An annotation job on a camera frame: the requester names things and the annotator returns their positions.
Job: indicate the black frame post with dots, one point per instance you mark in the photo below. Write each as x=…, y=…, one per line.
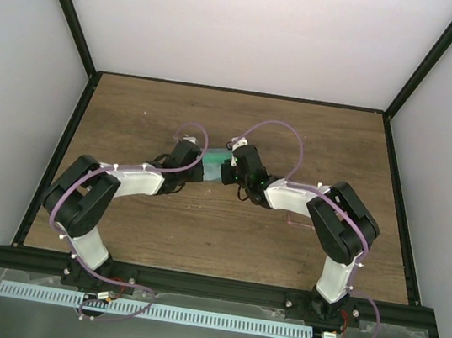
x=75, y=28
x=439, y=48

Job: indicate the light blue slotted strip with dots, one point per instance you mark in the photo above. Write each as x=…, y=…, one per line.
x=157, y=312

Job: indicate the black frame post left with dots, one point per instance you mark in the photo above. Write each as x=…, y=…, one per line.
x=75, y=28

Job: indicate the pink sunglasses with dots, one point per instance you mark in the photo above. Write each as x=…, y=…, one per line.
x=290, y=221

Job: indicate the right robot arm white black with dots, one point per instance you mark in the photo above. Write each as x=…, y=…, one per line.
x=345, y=228

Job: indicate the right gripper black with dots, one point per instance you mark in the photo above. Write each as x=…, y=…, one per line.
x=227, y=178

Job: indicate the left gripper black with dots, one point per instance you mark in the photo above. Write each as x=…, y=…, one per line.
x=197, y=177

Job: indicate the light blue cleaning cloth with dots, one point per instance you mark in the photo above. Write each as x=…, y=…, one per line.
x=212, y=172

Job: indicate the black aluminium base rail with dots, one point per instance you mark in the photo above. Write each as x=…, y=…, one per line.
x=295, y=303

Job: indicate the blue-grey glasses case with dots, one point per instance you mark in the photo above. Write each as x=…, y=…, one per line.
x=216, y=155

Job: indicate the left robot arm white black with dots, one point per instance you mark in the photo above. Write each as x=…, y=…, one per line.
x=78, y=199

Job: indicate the black frame post right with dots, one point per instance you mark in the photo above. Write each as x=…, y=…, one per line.
x=439, y=48

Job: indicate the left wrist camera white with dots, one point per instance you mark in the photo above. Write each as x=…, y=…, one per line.
x=193, y=140

